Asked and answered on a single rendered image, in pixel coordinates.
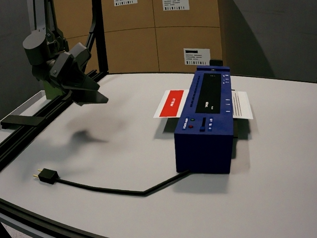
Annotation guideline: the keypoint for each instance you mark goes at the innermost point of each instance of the blue laminator with black power cord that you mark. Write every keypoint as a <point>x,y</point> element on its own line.
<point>203,135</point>

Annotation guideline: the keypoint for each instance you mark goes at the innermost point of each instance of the white laminating pouch with printed sheet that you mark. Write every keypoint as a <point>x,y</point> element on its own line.
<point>173,101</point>

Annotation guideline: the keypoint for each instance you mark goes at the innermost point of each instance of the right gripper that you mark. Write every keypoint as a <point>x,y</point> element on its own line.
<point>66,72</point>

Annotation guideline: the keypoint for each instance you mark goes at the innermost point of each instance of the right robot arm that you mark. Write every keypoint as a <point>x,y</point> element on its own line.
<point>46,42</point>

